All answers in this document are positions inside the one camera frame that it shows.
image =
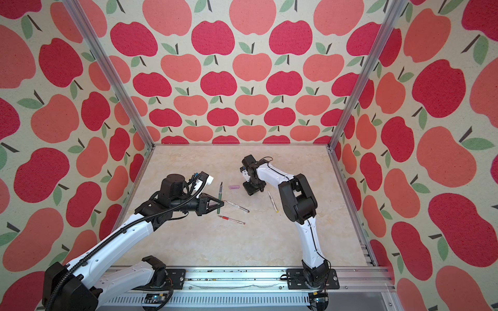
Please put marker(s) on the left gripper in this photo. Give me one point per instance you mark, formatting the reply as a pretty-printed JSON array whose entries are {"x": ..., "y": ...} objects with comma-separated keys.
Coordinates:
[{"x": 203, "y": 205}]

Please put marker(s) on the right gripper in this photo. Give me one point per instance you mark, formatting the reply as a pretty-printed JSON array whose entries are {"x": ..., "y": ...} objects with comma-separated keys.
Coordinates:
[{"x": 248, "y": 190}]

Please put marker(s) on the green pen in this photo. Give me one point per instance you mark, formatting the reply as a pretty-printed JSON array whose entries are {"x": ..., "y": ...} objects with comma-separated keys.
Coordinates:
[{"x": 220, "y": 196}]

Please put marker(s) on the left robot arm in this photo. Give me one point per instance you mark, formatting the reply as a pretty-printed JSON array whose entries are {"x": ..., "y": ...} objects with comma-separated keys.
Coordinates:
[{"x": 82, "y": 283}]

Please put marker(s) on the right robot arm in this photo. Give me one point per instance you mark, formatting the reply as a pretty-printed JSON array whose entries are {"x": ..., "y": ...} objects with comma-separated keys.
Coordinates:
[{"x": 299, "y": 205}]

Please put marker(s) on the white pen yellow tip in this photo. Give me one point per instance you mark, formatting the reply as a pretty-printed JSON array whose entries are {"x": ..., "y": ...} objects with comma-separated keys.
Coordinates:
[{"x": 273, "y": 202}]

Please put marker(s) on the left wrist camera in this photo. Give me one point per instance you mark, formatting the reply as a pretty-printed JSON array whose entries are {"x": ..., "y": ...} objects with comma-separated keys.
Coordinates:
[{"x": 202, "y": 179}]

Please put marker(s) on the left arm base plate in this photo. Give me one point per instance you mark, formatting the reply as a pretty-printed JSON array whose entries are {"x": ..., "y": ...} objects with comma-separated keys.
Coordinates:
[{"x": 171, "y": 278}]

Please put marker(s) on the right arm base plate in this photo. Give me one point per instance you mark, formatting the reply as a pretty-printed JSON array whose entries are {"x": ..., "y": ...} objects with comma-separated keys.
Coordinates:
[{"x": 299, "y": 279}]

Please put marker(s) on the white slotted cable duct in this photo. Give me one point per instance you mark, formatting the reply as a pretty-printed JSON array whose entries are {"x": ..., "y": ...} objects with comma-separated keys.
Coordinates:
[{"x": 211, "y": 300}]

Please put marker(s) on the aluminium front rail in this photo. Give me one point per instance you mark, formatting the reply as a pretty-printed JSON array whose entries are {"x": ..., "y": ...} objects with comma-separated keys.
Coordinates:
[{"x": 268, "y": 279}]

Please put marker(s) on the right aluminium corner post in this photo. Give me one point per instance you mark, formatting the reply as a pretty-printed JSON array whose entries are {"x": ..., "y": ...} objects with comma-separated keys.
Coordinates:
[{"x": 392, "y": 15}]

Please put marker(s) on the aluminium corner post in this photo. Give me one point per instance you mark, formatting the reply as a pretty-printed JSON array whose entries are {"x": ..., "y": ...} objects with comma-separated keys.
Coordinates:
[
  {"x": 392, "y": 15},
  {"x": 84, "y": 26}
]

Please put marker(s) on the left aluminium corner post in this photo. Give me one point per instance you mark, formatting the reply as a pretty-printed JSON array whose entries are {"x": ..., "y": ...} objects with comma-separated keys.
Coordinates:
[{"x": 84, "y": 26}]

